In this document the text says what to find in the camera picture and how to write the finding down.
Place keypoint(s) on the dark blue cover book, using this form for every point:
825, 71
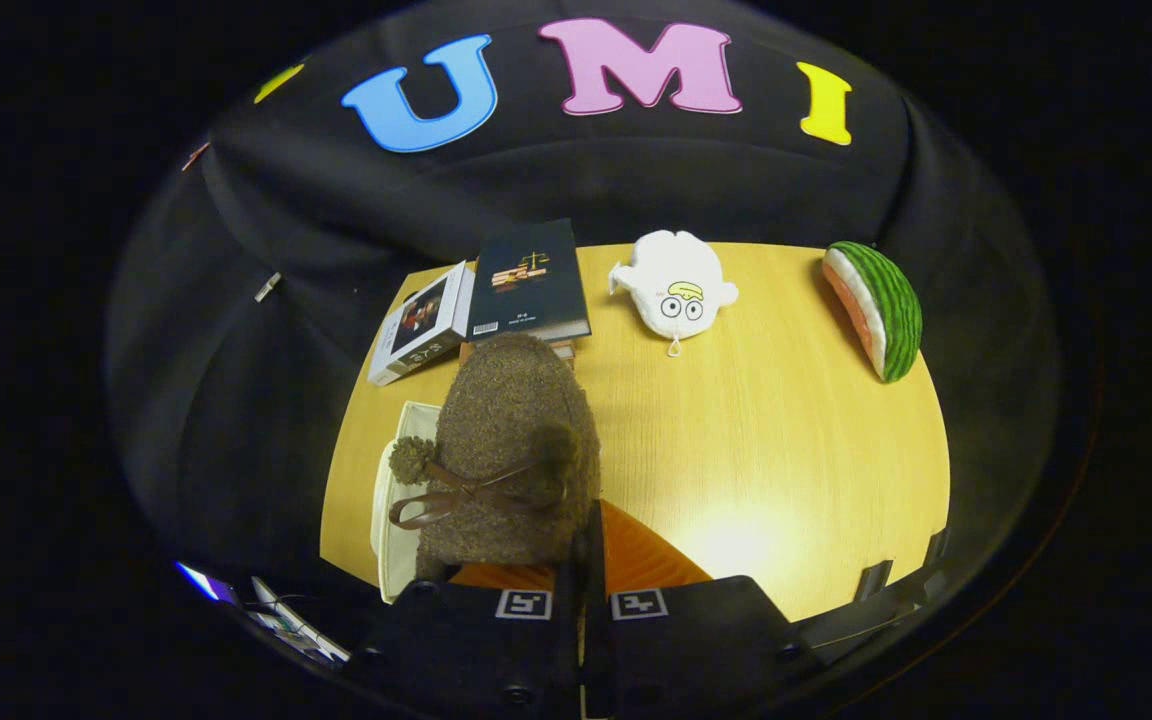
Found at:
531, 280

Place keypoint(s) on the pink clip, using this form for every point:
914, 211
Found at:
195, 156

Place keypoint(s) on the watermelon slice plush toy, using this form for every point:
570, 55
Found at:
891, 310

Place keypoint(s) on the white plush toy with eyes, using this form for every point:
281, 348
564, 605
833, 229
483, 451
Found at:
671, 280

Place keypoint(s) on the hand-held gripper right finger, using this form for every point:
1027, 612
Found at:
594, 560

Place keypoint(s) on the white cover book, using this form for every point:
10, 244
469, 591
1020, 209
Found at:
421, 325

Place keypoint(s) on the silver clip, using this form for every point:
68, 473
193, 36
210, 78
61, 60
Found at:
267, 287

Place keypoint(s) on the grey fabric storage box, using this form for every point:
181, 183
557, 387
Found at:
396, 540

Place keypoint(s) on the brown fuzzy shoe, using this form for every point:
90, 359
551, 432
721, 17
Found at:
516, 420

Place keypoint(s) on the lit computer screen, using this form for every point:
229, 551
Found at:
204, 582

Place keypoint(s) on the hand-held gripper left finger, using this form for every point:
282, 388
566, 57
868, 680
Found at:
476, 650

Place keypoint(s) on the dark metal frame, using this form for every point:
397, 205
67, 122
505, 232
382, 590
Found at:
873, 580

